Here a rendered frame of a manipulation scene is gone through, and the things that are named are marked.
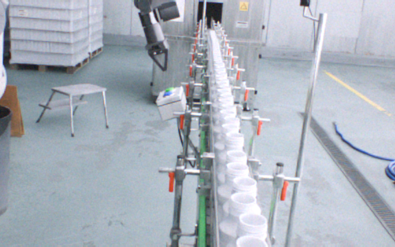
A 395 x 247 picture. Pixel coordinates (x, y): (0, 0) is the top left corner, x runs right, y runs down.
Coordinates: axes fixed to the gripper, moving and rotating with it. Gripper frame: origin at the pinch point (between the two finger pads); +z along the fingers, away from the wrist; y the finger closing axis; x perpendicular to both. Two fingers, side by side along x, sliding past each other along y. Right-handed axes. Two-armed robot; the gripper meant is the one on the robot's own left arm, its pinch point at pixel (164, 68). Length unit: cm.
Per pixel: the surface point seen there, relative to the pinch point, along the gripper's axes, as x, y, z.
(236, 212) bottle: -16, -91, 9
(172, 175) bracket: -3, -60, 13
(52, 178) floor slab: 128, 164, 80
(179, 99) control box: -3.1, -10.2, 9.0
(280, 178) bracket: -25, -61, 19
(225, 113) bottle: -16.8, -43.8, 8.0
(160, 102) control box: 3.1, -10.2, 8.4
